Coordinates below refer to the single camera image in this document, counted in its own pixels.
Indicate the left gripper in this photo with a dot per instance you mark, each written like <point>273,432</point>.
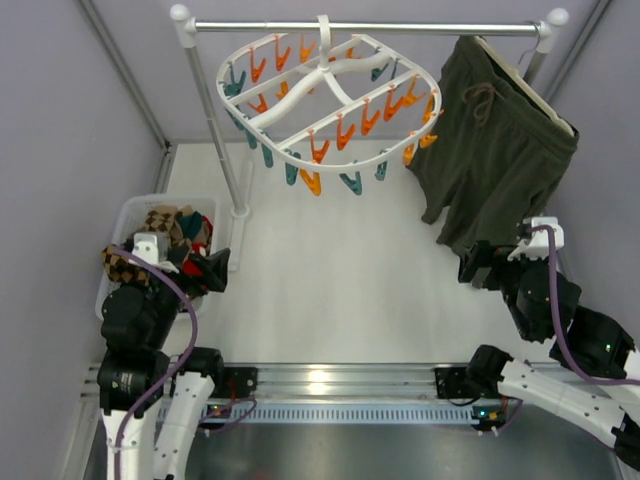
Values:
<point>198,275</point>

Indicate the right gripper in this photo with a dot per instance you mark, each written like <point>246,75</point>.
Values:
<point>481,266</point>

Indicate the red sock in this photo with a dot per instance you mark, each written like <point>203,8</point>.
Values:
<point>192,265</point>

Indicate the teal sock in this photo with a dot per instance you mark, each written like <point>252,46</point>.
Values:
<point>191,225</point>

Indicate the brown argyle sock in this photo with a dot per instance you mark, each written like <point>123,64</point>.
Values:
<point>119,270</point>
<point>166,219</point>

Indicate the white oval clip hanger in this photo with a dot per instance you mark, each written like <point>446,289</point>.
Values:
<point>329,108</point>

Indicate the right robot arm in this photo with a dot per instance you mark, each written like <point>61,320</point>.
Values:
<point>546,306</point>

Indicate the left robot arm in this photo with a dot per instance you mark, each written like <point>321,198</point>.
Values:
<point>150,405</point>

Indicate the white hanger with metal hook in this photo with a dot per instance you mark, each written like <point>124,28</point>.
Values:
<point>547,32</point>

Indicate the argyle sock in basket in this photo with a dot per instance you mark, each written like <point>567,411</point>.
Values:
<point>201,240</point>

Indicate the white metal clothes rack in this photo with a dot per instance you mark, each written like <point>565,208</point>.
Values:
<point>188,27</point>

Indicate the olive green shorts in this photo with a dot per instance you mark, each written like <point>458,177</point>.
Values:
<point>500,151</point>

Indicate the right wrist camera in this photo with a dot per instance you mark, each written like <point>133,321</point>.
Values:
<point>540,236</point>

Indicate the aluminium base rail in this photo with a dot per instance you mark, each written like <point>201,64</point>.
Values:
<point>411,394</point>

